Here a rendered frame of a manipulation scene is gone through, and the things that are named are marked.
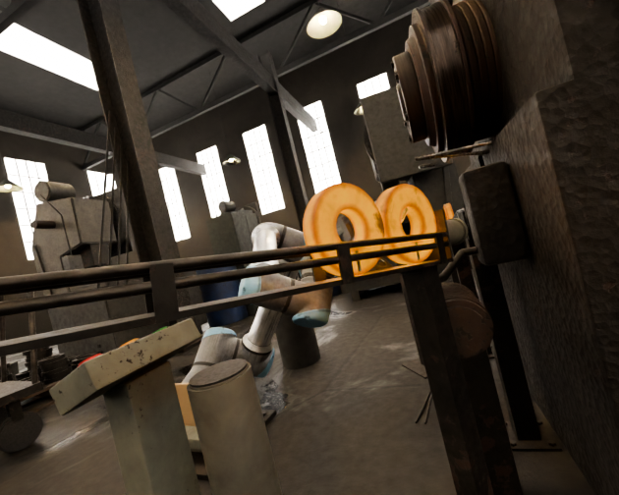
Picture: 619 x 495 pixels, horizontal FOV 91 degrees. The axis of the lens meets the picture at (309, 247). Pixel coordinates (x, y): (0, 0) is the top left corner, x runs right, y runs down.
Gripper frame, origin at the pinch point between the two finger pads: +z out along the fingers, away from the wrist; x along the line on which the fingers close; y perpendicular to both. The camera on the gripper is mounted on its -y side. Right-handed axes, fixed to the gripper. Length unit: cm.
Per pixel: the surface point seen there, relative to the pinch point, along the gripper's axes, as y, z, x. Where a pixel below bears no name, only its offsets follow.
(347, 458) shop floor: -57, -66, 4
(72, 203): 297, -475, -62
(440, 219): -3.3, 1.8, 7.8
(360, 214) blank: 1.1, 1.6, -12.7
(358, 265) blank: -6.7, -0.4, -16.2
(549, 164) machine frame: -3.5, 19.6, 15.5
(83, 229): 259, -490, -56
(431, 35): 43, 11, 31
